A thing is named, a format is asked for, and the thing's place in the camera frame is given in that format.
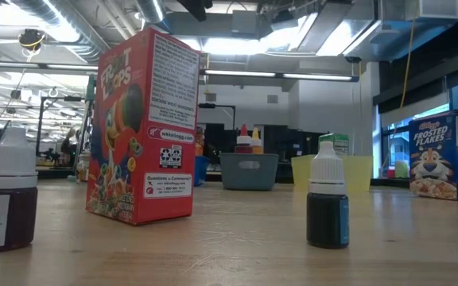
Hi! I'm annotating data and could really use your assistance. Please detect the red ketchup squeeze bottle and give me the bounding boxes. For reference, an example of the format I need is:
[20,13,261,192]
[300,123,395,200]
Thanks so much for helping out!
[235,123,254,155]

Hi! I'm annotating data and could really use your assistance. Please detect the yellow mustard squeeze bottle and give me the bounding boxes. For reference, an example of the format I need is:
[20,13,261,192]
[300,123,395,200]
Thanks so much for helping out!
[250,126,265,155]

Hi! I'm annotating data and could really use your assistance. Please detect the brown orange snack packet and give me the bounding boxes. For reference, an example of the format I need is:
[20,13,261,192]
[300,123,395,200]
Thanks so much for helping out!
[195,126,206,157]

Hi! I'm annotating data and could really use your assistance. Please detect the red Froot Loops cereal box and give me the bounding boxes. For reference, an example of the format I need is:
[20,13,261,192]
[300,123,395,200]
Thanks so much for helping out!
[85,27,202,226]

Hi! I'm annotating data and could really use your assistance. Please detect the green cereal box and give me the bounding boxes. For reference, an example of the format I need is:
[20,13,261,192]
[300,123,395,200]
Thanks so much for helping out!
[318,133,351,157]

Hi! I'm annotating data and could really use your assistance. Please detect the blue Frosted Flakes cereal box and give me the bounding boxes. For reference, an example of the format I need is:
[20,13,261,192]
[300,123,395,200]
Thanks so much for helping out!
[407,110,458,202]

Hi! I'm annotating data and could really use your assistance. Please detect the blue plastic bin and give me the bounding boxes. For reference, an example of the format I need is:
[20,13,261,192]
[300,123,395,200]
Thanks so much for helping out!
[194,154,211,187]

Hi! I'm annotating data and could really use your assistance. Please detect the grey plastic bin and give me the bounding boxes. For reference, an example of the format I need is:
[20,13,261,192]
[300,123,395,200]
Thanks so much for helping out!
[219,153,280,191]

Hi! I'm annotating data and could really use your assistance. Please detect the black cabinets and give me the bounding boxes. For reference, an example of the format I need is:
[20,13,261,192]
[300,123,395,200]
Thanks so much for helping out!
[204,122,328,160]

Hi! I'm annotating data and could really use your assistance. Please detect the long fluorescent light fixture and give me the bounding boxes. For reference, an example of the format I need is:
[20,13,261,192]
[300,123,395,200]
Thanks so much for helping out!
[0,61,99,73]
[200,69,359,83]

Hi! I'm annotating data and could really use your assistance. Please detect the grey ceiling junction box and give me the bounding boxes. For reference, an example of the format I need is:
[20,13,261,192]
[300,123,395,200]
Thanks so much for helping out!
[231,10,258,35]

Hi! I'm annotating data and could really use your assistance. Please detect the blue-label dark dropper bottle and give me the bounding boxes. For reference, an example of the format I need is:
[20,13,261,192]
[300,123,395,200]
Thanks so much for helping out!
[306,141,351,250]

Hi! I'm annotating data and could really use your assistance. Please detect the yellow translucent plastic bin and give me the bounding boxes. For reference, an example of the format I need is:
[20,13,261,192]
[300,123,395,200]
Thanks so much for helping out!
[290,154,374,195]

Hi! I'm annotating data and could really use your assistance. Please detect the person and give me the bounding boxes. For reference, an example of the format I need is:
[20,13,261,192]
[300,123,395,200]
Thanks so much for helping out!
[60,126,78,160]

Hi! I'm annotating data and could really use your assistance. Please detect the pale green container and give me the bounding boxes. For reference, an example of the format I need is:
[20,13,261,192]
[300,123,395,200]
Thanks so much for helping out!
[394,160,409,179]

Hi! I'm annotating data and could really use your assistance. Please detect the purple liquid dropper bottle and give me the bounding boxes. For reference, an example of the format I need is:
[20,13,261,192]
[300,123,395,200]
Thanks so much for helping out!
[0,126,39,254]

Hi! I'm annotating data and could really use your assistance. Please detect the white ceiling air unit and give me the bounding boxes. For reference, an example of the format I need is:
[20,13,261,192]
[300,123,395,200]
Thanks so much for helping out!
[417,0,458,21]

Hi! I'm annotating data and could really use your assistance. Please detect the round silver air duct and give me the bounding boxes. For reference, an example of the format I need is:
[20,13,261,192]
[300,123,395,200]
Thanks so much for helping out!
[135,0,166,24]

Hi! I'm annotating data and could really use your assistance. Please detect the large silver air duct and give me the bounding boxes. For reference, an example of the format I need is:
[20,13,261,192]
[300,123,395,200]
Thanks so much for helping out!
[10,0,111,60]

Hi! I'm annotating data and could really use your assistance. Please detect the yellow hanging cord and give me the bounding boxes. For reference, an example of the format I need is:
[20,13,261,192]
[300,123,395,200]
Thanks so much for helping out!
[398,0,420,110]

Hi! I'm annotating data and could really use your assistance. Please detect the black ceiling cord reel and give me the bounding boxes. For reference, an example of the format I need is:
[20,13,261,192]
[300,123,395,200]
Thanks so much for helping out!
[17,28,47,52]

